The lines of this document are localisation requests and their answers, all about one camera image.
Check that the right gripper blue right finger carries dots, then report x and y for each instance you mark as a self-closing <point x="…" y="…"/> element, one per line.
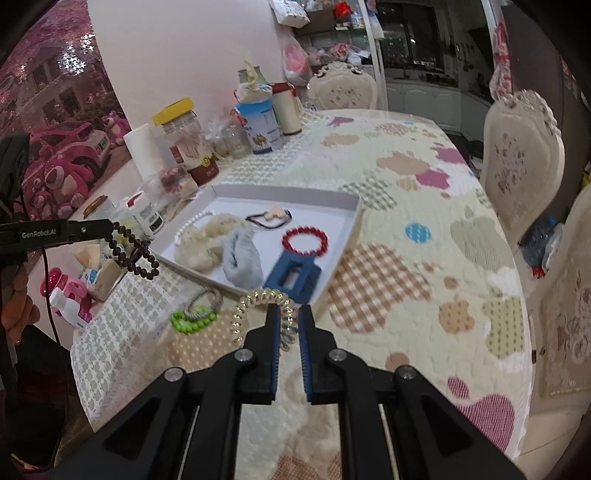
<point x="306" y="333"/>

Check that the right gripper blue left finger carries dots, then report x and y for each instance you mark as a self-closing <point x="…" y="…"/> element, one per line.
<point x="273" y="323"/>

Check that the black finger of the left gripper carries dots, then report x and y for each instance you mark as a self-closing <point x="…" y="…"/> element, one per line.
<point x="88" y="230"/>

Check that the grey braided bangle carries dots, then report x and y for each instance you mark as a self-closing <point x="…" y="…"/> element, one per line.
<point x="203" y="304"/>

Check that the blue square hair claw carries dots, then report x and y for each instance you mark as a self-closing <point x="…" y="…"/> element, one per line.
<point x="295" y="275"/>

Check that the grey fluffy scrunchie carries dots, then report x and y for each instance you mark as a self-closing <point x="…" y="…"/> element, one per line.
<point x="241" y="262"/>

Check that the cream lace scrunchie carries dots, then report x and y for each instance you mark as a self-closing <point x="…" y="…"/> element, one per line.
<point x="199" y="248"/>

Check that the person left hand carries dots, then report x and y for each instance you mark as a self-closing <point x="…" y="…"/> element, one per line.
<point x="20" y="310"/>

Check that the gold lid glass jar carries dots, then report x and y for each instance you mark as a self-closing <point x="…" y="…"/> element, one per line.
<point x="100" y="208"/>

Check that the tissue pack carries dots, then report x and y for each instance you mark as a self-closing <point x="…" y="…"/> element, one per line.
<point x="100" y="271"/>

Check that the white pill bottle red cap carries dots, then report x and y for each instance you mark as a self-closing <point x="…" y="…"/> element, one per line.
<point x="144" y="212"/>

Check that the pink toy bottle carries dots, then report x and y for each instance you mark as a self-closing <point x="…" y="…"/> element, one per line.
<point x="68" y="298"/>

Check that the white shallow tray box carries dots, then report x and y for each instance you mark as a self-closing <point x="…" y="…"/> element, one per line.
<point x="335" y="213"/>

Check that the white paper towel roll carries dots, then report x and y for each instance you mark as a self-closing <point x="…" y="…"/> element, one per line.
<point x="149" y="152"/>

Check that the bag of red dates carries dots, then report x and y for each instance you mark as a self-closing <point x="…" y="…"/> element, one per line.
<point x="172" y="186"/>

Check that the patchwork quilted tablecloth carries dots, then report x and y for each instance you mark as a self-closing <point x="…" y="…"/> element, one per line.
<point x="429" y="279"/>

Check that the yellow lid clear jar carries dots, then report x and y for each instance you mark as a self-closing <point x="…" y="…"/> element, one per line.
<point x="186" y="140"/>

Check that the pink bear poster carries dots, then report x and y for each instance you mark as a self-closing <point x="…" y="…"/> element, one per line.
<point x="54" y="86"/>

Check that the small clear glass jar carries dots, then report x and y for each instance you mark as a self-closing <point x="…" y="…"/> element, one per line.
<point x="236" y="141"/>

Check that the blue white milk powder can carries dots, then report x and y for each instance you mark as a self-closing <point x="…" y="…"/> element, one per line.
<point x="260" y="125"/>

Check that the green thermos bottle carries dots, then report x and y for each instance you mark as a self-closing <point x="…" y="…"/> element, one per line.
<point x="245" y="77"/>

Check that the cream tumbler red lid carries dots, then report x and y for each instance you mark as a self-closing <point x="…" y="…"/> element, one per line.
<point x="286" y="109"/>

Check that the cream floral chair far end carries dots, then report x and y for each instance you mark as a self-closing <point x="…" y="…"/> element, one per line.
<point x="339" y="85"/>

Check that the cream floral chair near right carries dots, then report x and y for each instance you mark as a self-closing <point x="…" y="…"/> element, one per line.
<point x="559" y="308"/>

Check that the cream floral chair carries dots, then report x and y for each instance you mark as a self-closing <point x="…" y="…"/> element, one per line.
<point x="559" y="308"/>
<point x="524" y="160"/>

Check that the cream floral chair middle right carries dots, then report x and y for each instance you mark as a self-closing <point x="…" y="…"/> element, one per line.
<point x="524" y="160"/>

